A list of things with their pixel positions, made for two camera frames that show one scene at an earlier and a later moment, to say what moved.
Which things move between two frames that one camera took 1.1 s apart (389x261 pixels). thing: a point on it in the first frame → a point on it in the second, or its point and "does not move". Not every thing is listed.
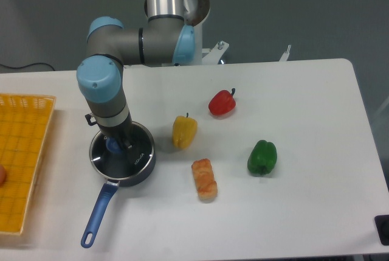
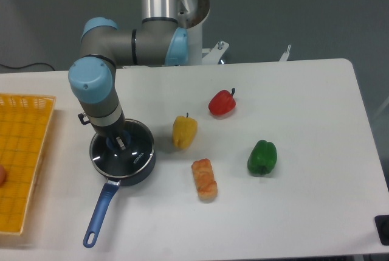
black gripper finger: x=127 y=143 → x=121 y=143
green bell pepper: x=262 y=157 does not move
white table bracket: x=284 y=56 does not move
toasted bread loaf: x=205 y=180 does not move
